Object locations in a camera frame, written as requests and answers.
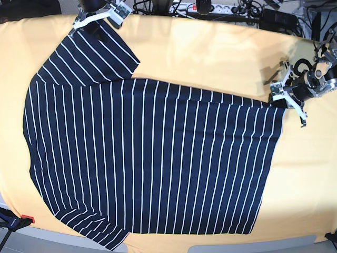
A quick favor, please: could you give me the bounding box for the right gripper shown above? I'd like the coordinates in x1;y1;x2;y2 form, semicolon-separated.
69;0;116;44

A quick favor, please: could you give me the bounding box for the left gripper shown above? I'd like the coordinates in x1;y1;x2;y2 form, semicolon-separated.
264;61;321;129

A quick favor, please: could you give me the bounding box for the navy white striped T-shirt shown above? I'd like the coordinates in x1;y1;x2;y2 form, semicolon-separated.
23;21;285;250

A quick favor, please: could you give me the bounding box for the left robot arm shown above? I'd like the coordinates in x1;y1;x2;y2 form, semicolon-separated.
268;24;336;127

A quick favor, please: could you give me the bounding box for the yellow table cloth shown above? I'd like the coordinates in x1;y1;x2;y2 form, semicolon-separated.
1;15;336;252

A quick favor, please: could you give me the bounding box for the black power adapter box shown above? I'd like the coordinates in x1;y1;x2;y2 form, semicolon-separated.
260;9;298;29

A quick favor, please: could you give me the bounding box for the white power strip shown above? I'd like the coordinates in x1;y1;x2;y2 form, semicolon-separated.
169;2;235;15

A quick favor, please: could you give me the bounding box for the black clamp right corner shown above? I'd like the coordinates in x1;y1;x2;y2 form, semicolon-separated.
324;231;337;244

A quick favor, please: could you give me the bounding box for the blue red bar clamp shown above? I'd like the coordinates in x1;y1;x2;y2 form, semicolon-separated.
1;208;35;232

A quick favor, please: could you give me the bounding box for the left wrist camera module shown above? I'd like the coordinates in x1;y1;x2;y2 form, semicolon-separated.
269;82;285;103

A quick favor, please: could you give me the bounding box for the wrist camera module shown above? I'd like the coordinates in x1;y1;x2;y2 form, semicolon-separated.
269;82;285;103
110;1;133;25

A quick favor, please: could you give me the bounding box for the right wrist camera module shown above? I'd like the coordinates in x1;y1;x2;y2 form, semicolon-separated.
110;1;133;25

